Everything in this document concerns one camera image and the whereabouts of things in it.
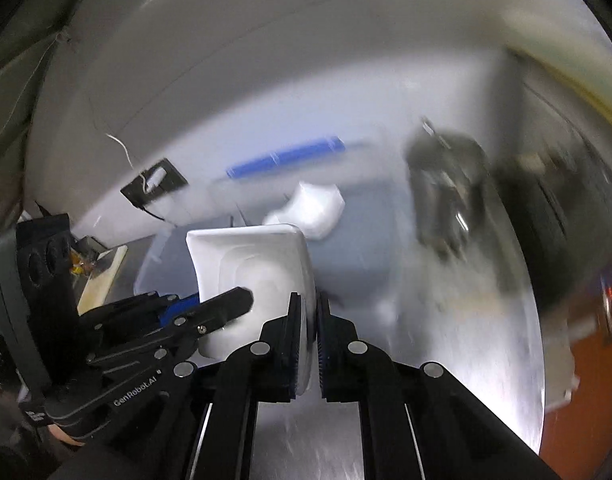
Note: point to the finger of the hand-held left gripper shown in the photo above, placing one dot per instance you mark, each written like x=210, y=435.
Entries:
x=226, y=305
x=131, y=310

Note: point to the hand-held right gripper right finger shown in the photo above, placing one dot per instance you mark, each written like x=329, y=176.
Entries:
x=323, y=345

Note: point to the black wall outlet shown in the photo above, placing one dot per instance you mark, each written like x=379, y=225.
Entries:
x=153, y=185

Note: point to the blue bar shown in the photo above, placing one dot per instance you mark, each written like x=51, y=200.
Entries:
x=286, y=157

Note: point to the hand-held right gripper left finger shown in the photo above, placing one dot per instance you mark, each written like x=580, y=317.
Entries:
x=296, y=345

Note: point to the white plug adapter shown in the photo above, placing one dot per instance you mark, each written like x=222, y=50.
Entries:
x=156, y=179

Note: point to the white square dish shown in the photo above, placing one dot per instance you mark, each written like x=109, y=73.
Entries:
x=311, y=210

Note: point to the white square plate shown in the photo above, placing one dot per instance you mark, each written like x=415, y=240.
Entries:
x=256, y=270

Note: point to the wooden cutting board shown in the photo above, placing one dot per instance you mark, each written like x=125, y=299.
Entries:
x=101, y=280

